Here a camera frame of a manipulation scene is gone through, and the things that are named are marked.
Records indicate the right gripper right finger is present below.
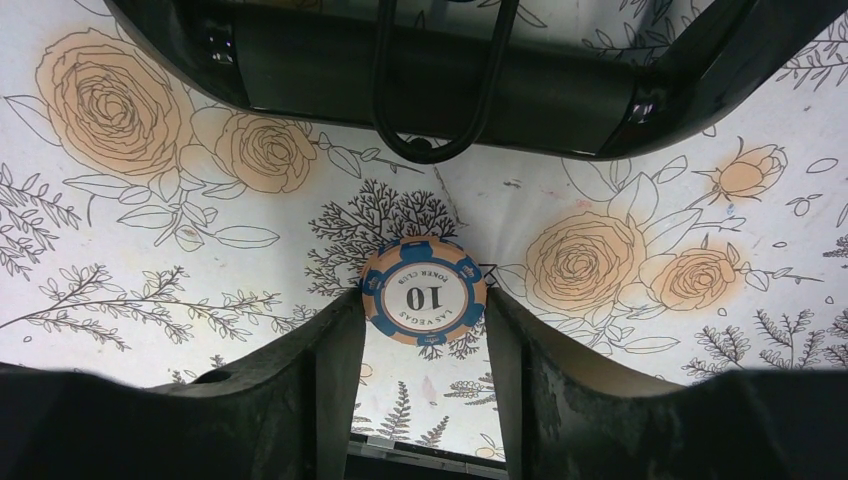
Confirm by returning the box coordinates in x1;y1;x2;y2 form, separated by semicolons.
485;288;847;479

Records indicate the black poker chip case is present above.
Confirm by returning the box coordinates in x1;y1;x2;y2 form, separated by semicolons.
108;1;847;165

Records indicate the poker chip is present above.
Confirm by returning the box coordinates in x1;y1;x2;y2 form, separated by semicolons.
359;236;487;346

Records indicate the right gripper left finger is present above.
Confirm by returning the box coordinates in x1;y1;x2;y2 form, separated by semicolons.
1;289;365;479

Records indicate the floral table mat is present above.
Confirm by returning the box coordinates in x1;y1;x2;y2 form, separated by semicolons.
0;0;848;465

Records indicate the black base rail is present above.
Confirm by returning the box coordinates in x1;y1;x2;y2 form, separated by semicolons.
344;433;509;480

